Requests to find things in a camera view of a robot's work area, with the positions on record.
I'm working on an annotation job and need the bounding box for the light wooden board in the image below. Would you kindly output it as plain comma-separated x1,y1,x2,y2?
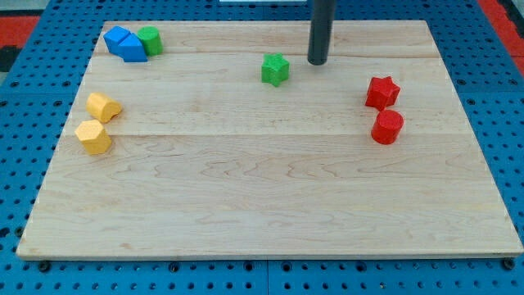
17,20,523,261

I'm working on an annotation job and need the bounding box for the red star block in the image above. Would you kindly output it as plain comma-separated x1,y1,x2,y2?
364,76,400,111

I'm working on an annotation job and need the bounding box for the blue triangular prism block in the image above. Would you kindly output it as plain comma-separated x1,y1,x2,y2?
117,33,147,62

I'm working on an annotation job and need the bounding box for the blue cube block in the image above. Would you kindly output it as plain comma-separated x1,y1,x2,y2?
103,25,130,56

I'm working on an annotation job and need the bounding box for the green cylinder block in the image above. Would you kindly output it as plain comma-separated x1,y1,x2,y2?
137,26,164,57

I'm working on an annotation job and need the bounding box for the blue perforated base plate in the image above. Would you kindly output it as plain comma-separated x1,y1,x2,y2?
1,0,523,294

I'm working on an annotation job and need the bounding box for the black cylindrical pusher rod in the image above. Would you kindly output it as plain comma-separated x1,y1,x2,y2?
307,0,337,66

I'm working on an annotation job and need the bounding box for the yellow hexagon block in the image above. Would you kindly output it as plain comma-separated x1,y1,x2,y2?
75,120,112,155

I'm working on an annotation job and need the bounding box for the green star block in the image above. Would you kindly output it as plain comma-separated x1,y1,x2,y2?
261,52,290,87

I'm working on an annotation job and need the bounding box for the red cylinder block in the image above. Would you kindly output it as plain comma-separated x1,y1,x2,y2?
371,109,404,145

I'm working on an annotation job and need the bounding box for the yellow half-round block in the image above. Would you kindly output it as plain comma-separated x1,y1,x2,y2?
86,93,122,123

